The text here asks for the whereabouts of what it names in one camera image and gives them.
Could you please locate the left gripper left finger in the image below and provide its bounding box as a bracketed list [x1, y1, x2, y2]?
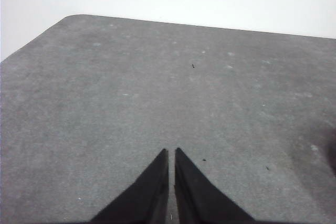
[90, 147, 170, 222]

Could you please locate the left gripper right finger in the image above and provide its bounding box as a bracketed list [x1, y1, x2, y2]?
[174, 147, 255, 222]

